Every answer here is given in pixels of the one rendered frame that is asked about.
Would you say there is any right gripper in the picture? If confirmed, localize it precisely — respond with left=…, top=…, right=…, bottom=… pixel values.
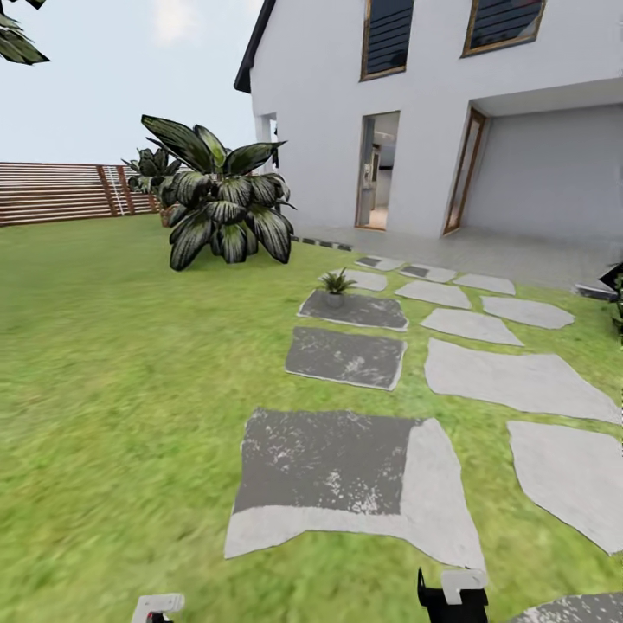
left=417, top=568, right=488, bottom=623

